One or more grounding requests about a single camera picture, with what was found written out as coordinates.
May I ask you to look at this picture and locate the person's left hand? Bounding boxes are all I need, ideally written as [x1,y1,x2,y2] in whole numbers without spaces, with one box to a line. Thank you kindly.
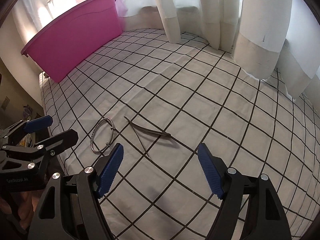
[1,191,39,236]

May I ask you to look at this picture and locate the thin metal bangle set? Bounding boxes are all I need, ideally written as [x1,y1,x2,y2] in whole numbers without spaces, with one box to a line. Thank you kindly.
[90,117,116,154]

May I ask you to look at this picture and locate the dark metal hair pin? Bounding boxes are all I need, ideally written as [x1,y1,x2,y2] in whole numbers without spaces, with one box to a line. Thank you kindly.
[124,116,172,158]

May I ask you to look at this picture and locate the white curtain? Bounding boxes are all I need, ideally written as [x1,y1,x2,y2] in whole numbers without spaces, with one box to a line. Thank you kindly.
[12,0,319,106]

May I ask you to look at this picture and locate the white grid bed sheet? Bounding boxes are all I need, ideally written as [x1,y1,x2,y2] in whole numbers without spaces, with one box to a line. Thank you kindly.
[39,29,319,239]

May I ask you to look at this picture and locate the pink plastic tub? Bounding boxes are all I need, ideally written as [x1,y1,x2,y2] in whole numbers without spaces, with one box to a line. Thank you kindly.
[21,0,122,83]

